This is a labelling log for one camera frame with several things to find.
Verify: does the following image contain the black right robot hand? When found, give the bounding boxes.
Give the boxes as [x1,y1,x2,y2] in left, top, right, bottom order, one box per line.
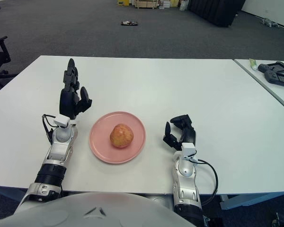
[162,114,197,152]

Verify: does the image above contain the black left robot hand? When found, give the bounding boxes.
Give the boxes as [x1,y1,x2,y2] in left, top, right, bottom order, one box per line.
[59,58,93,120]

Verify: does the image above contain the red yellow apple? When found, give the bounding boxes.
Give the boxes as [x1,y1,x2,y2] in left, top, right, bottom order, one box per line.
[109,123,135,148]

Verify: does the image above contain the pink round plate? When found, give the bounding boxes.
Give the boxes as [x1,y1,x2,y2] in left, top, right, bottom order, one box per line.
[89,111,146,165]

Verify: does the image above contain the grey metal table beam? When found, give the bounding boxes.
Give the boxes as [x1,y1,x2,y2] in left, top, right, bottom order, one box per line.
[219,192,284,210]
[0,185,29,201]

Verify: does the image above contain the black handheld controller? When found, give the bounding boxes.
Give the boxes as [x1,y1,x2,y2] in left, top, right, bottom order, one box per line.
[257,61,284,74]
[264,70,284,89]

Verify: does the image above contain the grey robot torso shell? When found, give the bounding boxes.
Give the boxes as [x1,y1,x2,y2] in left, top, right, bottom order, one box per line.
[0,191,197,227]

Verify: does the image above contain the wooden pallet crate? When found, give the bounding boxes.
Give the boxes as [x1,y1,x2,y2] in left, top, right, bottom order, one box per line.
[135,0,159,9]

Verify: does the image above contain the black curtain partition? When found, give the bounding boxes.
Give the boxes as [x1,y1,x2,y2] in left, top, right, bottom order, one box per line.
[188,0,247,27]

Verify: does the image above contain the stacked white cartons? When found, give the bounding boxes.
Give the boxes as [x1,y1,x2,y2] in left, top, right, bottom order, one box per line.
[159,0,180,9]

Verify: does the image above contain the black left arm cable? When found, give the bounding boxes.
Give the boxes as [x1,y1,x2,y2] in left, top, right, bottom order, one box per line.
[42,114,59,144]

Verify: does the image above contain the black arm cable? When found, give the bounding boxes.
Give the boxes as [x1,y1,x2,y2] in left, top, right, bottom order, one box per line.
[42,114,59,144]
[191,158,219,206]

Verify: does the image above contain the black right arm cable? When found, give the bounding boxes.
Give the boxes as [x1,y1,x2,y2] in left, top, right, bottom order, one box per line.
[191,158,219,206]

